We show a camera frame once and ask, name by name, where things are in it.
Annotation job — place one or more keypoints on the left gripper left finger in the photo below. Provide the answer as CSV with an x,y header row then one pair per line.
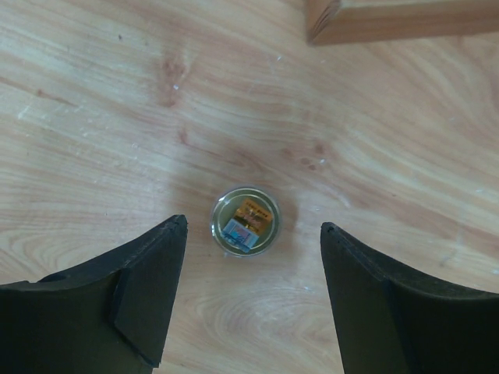
x,y
109,314

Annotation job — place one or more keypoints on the clear bottle lid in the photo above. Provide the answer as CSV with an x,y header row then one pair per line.
x,y
245,221

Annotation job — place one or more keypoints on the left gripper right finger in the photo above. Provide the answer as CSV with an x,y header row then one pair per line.
x,y
392,318

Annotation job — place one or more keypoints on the wooden compartment tray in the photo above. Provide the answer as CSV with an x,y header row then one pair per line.
x,y
343,21

